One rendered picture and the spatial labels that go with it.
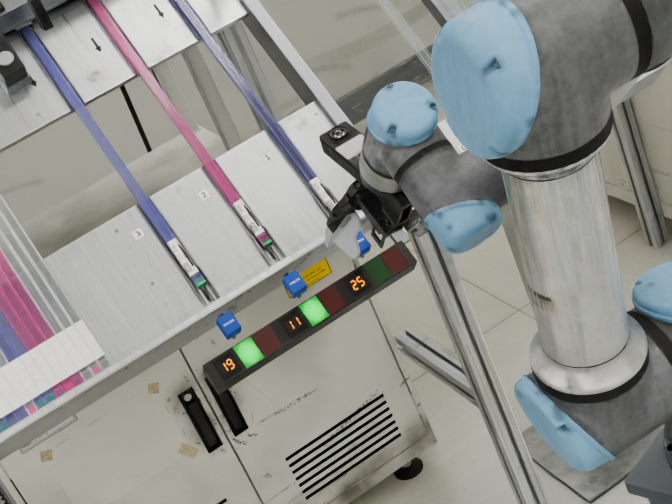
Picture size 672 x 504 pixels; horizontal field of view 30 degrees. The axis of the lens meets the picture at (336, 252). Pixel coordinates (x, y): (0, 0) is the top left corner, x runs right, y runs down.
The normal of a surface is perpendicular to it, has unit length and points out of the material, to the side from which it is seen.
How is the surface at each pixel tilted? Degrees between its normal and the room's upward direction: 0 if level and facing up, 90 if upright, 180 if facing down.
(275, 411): 90
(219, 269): 46
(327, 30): 90
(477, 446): 0
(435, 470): 0
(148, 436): 90
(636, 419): 101
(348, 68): 90
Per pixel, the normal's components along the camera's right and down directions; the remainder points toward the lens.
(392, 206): -0.82, 0.51
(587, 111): 0.62, 0.38
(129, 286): 0.07, -0.36
